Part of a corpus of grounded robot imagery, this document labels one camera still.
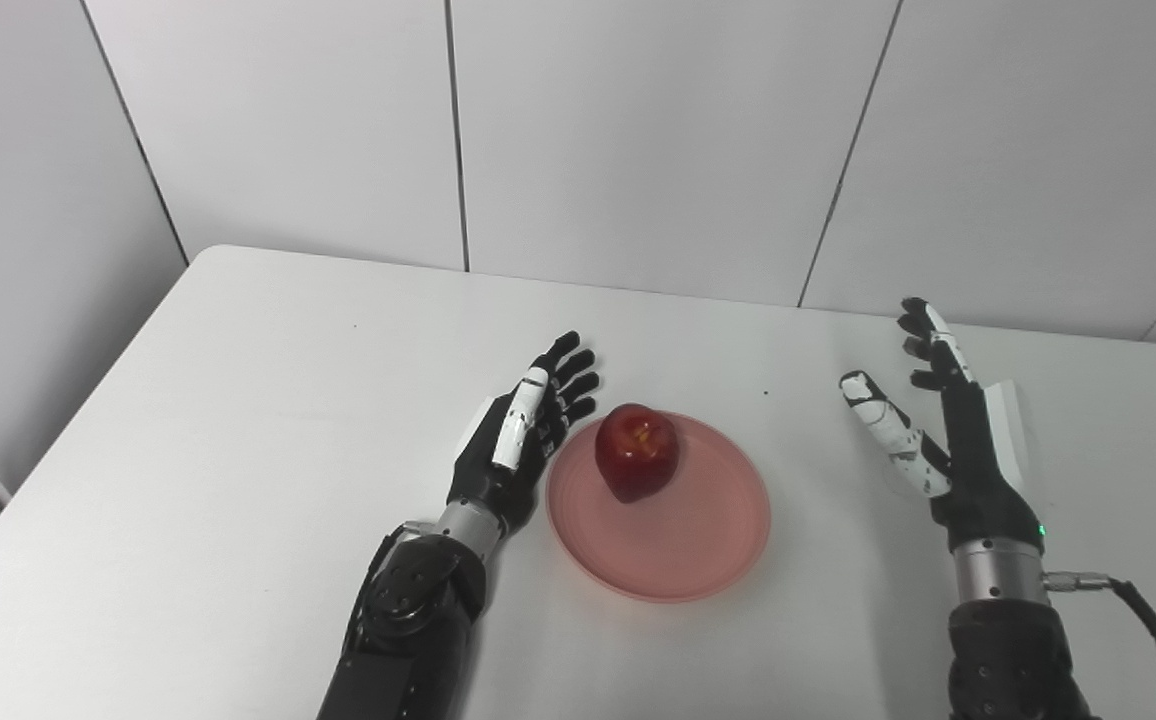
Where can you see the pink round plate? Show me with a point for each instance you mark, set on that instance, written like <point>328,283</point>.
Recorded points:
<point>688,540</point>

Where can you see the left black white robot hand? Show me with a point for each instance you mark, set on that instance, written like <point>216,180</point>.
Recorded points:
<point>488,470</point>

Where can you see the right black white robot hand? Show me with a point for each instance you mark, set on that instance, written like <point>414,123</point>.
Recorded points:
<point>983,490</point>

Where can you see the red apple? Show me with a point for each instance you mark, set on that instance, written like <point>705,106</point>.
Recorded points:
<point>638,455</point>

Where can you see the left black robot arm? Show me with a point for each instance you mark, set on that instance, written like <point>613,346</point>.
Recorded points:
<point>408,630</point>

